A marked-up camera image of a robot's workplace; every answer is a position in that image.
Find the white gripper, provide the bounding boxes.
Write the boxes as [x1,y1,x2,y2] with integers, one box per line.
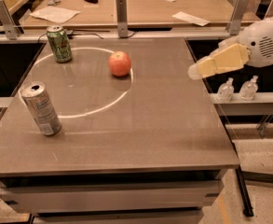
[188,17,273,80]

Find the green soda can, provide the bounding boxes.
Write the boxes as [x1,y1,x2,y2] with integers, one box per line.
[47,25,72,63]

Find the silver redbull can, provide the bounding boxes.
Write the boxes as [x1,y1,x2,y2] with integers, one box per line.
[20,81,61,136]

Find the white paper sheet right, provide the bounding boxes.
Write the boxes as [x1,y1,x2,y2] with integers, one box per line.
[172,11,210,26]

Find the clear sanitizer bottle right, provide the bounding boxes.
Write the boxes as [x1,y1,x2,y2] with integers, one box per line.
[239,76,258,101]

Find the clear sanitizer bottle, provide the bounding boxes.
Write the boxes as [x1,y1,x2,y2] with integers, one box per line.
[217,77,234,102]
[239,76,258,101]

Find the clear sanitizer bottle left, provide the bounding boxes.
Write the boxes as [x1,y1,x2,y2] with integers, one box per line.
[217,77,234,102]

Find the red apple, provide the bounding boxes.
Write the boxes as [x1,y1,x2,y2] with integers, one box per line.
[108,51,131,77]

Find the wooden back desk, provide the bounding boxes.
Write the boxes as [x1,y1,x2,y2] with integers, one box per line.
[24,0,234,29]

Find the black power adapter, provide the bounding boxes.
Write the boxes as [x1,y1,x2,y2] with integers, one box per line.
[65,29,74,36]

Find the white paper sheet left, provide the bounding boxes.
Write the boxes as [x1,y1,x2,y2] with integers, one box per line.
[31,6,79,23]

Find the metal drawer front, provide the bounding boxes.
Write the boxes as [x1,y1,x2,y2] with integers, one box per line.
[1,180,224,213]

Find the right metal bracket post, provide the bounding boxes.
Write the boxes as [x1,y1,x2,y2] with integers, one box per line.
[226,0,249,35]

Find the metal bracket post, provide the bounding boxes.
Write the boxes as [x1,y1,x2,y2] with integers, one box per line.
[226,0,249,35]
[116,0,128,38]
[0,0,20,40]

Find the middle metal bracket post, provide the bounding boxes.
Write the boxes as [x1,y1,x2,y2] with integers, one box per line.
[116,0,128,38]

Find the left metal bracket post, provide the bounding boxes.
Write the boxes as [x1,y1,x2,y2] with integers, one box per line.
[0,0,20,40]

